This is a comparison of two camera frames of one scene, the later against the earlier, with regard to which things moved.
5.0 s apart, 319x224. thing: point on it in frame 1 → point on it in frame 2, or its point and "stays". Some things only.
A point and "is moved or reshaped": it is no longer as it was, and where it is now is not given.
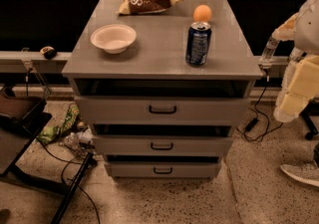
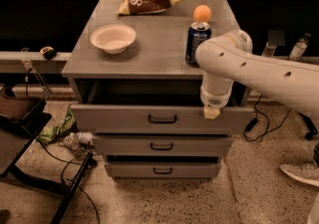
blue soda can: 198,44 stays
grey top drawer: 128,111 is moved or reshaped
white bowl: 114,38 stays
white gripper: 308,32 → 214,100
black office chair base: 311,110 stays
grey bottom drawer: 162,170 stays
